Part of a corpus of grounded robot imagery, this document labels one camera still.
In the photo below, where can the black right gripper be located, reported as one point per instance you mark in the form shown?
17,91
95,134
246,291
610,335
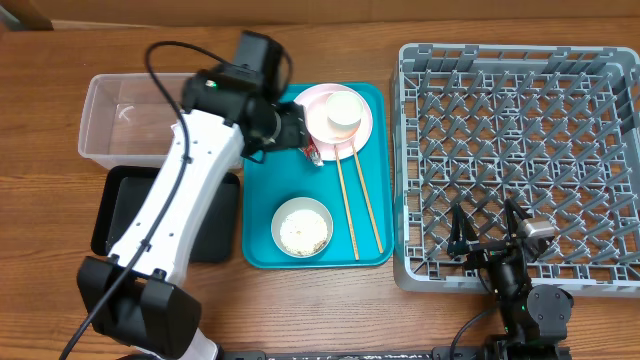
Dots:
485,252

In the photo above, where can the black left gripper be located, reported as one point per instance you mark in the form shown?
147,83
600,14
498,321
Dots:
292,130

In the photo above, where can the red snack wrapper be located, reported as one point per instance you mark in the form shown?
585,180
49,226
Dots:
312,153

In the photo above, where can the grey rice bowl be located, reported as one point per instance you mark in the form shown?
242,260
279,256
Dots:
292,205

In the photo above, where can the cooked white rice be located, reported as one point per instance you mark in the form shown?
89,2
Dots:
303,233

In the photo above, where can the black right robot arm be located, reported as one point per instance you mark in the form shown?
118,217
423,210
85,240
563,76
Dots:
535,317

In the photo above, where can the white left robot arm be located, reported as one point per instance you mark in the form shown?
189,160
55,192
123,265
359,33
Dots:
228,113

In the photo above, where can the grey dishwasher rack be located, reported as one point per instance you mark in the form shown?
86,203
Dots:
552,128

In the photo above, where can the clear plastic waste bin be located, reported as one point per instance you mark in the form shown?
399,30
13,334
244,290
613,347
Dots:
125,121

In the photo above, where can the black food waste tray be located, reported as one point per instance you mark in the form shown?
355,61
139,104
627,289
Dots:
126,188

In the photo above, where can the small pink bowl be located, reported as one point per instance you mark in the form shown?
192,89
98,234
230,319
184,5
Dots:
317,122

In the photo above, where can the large pink plate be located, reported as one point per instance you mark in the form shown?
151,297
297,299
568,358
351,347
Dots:
362,135

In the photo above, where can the white paper cup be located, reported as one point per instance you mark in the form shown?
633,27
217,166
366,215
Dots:
344,111

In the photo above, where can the teal serving tray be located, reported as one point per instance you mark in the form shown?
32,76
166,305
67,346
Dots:
289,174

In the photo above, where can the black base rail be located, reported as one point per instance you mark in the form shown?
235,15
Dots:
437,353

